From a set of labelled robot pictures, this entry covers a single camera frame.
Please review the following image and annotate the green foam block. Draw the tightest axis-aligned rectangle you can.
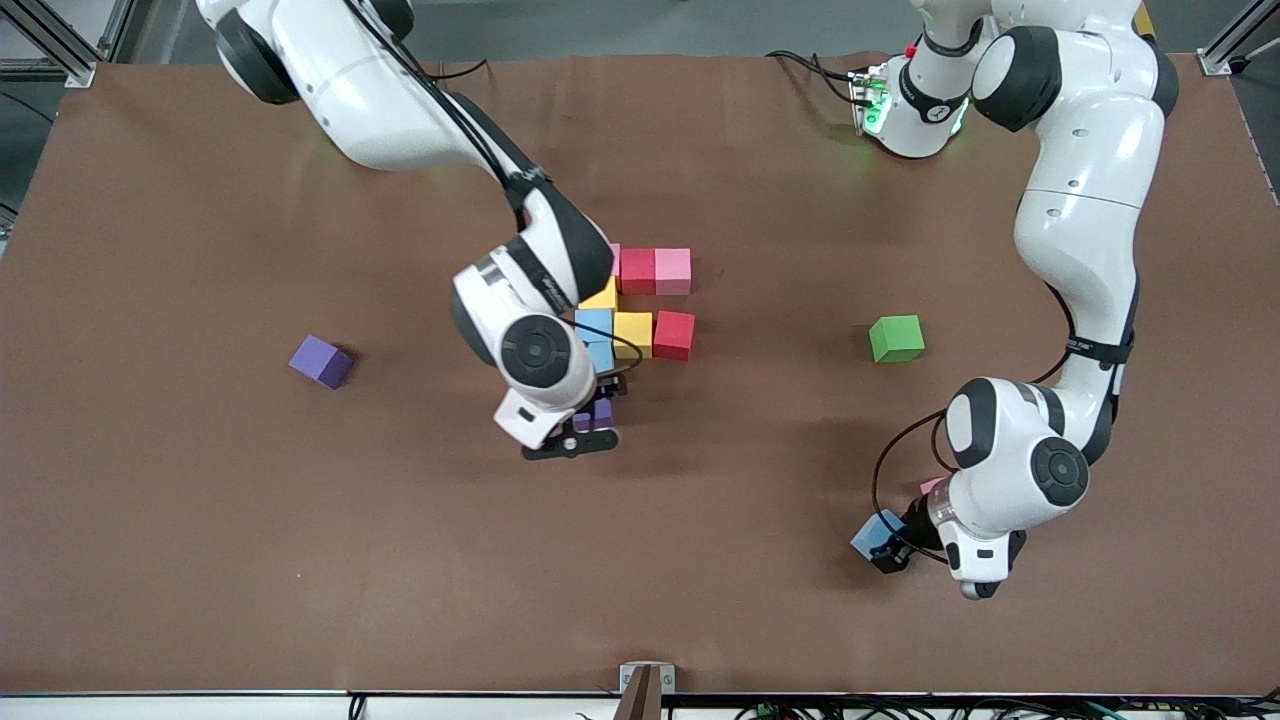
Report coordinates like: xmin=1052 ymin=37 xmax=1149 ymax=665
xmin=868 ymin=314 xmax=926 ymax=364

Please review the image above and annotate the dark red foam block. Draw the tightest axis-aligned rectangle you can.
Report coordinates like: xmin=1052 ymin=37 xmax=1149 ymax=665
xmin=620 ymin=248 xmax=658 ymax=297

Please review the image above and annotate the bright red foam block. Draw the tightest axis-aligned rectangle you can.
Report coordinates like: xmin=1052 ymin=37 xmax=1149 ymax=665
xmin=653 ymin=310 xmax=697 ymax=362

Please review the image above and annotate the aluminium frame profile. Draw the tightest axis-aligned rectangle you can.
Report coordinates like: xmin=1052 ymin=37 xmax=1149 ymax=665
xmin=0 ymin=0 xmax=98 ymax=89
xmin=1198 ymin=0 xmax=1280 ymax=77
xmin=97 ymin=0 xmax=138 ymax=61

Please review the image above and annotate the black left arm base cable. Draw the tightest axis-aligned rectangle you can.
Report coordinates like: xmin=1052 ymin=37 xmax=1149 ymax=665
xmin=765 ymin=48 xmax=863 ymax=106

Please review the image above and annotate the brown table mat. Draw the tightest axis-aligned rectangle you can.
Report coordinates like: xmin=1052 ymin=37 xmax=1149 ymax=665
xmin=0 ymin=52 xmax=1280 ymax=696

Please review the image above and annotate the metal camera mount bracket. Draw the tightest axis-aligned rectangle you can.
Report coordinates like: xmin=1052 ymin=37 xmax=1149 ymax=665
xmin=612 ymin=662 xmax=676 ymax=720

